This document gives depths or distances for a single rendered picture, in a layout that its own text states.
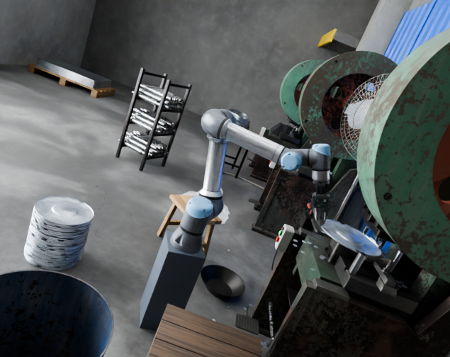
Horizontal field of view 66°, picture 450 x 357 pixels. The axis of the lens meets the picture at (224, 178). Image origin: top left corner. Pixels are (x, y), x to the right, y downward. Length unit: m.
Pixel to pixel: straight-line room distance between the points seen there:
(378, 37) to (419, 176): 5.71
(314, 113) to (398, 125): 1.80
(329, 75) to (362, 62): 0.25
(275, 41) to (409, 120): 7.12
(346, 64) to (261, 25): 5.39
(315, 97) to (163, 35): 5.93
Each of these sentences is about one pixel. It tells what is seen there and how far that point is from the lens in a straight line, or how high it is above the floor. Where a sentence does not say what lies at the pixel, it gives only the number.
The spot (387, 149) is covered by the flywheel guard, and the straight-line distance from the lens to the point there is 1.08.
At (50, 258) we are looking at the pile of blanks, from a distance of 2.04.
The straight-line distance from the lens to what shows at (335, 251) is 1.64.
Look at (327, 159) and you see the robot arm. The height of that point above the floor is 1.07.
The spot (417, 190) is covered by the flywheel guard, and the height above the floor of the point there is 1.15.
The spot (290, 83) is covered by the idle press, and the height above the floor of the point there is 1.34.
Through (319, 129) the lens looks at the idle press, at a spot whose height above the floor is 1.07.
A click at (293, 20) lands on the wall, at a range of 8.17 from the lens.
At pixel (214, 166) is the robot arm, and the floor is 0.83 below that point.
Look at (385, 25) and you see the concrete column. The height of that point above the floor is 2.78.
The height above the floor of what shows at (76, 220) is 0.28.
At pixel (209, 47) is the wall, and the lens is 8.14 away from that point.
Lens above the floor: 1.28
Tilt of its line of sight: 17 degrees down
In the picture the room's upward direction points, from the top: 22 degrees clockwise
